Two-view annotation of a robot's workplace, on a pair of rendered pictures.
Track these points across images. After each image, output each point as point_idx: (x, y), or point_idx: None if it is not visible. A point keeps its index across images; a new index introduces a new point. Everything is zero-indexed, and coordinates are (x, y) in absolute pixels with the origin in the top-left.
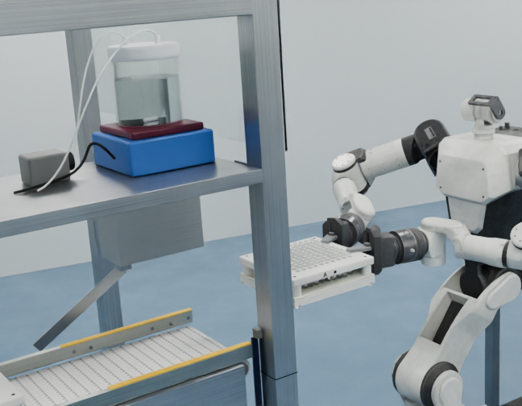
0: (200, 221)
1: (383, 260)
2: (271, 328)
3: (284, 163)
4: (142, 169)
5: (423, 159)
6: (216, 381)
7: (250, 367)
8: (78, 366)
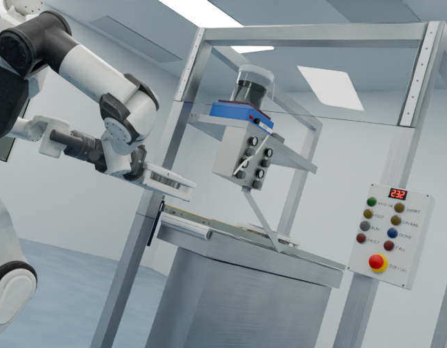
0: (216, 157)
1: None
2: None
3: (172, 106)
4: None
5: (45, 61)
6: None
7: (161, 219)
8: (244, 239)
